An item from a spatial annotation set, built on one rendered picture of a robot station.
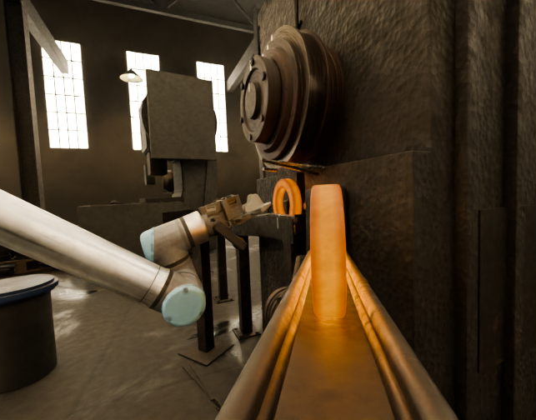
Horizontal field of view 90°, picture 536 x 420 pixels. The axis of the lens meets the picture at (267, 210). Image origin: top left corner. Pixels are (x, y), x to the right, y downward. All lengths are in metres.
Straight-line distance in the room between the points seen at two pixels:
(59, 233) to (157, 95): 3.12
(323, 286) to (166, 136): 3.35
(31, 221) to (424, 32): 0.88
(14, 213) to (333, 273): 0.55
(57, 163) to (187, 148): 8.12
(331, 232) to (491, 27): 0.80
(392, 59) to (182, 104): 3.09
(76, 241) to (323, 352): 0.50
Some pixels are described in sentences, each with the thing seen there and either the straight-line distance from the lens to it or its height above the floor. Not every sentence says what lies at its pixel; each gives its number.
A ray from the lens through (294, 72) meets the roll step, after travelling 0.89.
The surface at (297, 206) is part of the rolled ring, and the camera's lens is 0.92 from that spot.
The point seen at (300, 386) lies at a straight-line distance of 0.22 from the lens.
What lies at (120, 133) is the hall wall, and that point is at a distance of 11.18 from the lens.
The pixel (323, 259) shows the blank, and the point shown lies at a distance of 0.26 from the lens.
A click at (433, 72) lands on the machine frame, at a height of 1.04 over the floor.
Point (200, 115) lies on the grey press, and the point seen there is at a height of 1.82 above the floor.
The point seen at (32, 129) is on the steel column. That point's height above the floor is 2.36.
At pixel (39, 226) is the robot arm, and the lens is 0.64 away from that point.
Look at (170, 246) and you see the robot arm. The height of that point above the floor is 0.67.
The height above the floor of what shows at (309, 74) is 1.12.
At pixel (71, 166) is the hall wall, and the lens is 11.24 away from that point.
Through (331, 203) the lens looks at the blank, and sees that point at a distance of 0.28.
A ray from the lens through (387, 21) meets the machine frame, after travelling 0.89.
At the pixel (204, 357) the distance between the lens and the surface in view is 1.53.
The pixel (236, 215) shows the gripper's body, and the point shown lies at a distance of 0.78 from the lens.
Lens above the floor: 0.79
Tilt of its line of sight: 3 degrees down
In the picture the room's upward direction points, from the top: 2 degrees counter-clockwise
